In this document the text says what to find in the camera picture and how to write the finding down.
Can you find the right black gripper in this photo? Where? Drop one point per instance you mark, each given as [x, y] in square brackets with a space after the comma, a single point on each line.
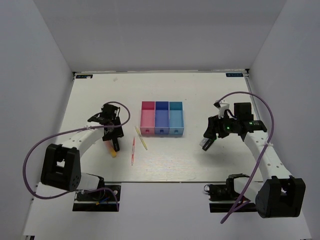
[214, 126]

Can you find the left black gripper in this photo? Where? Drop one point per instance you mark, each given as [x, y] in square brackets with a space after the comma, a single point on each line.
[118, 133]

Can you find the yellow orange highlighter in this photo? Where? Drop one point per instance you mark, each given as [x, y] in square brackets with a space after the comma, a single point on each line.
[111, 150]

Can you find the grey orange highlighter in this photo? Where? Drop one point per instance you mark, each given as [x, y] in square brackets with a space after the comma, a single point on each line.
[203, 142]

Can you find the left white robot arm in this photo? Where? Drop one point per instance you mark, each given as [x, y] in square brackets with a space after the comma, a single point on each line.
[62, 162]

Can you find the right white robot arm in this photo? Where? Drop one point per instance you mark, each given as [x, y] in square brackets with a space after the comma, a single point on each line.
[279, 195]

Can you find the red white pen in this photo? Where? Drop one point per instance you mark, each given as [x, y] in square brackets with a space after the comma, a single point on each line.
[133, 151]

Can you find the yellow pen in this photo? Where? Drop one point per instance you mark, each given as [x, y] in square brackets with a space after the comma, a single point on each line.
[141, 138]

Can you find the light blue container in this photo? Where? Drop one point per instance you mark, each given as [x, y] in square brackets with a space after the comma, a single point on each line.
[176, 118]

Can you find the pink container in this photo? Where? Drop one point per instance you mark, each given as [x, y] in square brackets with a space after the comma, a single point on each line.
[147, 118]

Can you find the dark blue container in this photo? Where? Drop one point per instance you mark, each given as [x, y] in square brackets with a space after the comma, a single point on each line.
[161, 117]

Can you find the right blue corner label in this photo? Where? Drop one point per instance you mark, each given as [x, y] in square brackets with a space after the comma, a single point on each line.
[234, 75]

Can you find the blue corner label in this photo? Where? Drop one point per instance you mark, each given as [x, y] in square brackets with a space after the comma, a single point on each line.
[84, 76]
[234, 75]

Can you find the left blue corner label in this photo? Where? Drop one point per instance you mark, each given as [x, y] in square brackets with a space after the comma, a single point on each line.
[84, 76]

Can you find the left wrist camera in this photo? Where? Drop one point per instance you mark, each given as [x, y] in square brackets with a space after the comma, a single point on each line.
[109, 111]

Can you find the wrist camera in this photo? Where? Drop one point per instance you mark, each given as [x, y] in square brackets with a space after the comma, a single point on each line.
[109, 111]
[222, 106]

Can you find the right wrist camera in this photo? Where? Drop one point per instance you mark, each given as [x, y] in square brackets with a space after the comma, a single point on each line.
[222, 106]

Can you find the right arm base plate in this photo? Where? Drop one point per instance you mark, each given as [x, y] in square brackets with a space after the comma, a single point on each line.
[220, 201]

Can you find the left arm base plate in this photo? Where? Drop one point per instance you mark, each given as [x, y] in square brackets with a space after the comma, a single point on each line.
[100, 201]

